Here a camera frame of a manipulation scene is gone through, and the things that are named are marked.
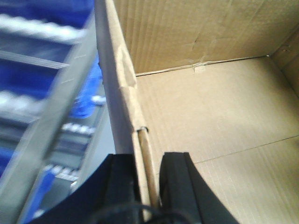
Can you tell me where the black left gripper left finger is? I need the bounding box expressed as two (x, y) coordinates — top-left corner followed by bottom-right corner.
(31, 154), (140, 224)

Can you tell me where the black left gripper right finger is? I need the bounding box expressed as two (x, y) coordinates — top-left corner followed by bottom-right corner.
(159, 152), (239, 224)

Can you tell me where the brown cardboard carton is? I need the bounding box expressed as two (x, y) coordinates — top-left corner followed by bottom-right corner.
(94, 0), (299, 224)

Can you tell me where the grey metal shelf frame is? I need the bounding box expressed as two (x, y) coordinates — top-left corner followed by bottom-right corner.
(0, 14), (108, 224)

